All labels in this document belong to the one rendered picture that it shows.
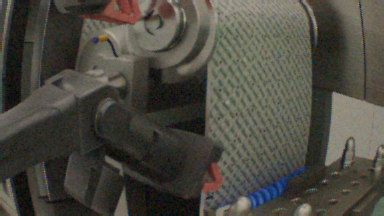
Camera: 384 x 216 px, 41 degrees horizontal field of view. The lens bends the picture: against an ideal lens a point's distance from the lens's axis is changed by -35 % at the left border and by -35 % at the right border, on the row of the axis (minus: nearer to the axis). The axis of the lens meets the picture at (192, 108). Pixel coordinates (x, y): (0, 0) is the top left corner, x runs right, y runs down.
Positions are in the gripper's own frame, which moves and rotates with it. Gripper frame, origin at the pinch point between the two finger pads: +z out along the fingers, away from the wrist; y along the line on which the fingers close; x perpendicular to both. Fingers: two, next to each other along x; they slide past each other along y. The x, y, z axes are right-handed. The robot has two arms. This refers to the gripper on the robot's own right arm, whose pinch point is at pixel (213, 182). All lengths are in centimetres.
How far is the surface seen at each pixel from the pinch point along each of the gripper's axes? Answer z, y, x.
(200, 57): -8.7, -0.8, 11.0
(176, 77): -7.4, -4.0, 8.7
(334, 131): 262, -122, 72
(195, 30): -11.1, -0.8, 13.2
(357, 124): 258, -100, 79
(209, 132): -4.4, 0.2, 4.6
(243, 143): 2.0, 0.2, 5.5
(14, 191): -7.9, -33.3, -17.6
